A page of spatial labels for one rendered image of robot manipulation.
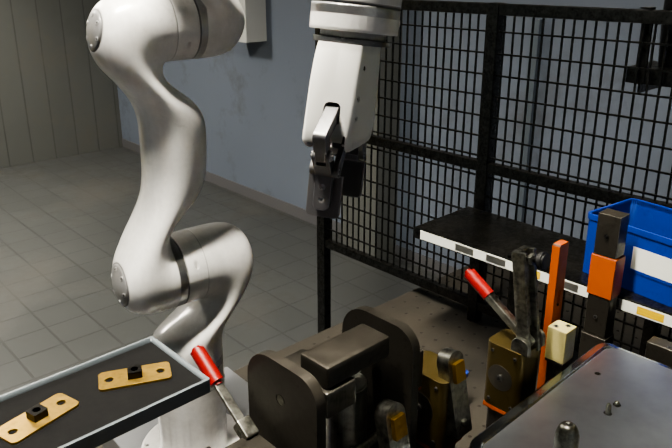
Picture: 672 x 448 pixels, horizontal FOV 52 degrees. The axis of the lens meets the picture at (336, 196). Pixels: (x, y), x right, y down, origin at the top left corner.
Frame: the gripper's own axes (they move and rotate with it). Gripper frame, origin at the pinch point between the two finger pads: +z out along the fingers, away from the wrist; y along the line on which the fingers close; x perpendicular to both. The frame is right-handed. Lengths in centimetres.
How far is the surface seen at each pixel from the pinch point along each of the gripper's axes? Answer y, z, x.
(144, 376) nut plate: -2.7, 26.7, -21.9
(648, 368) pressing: -50, 33, 44
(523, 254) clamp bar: -39.5, 14.3, 20.7
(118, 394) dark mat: 0.9, 27.5, -23.1
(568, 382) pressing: -42, 35, 31
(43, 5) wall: -448, -8, -378
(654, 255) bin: -69, 19, 45
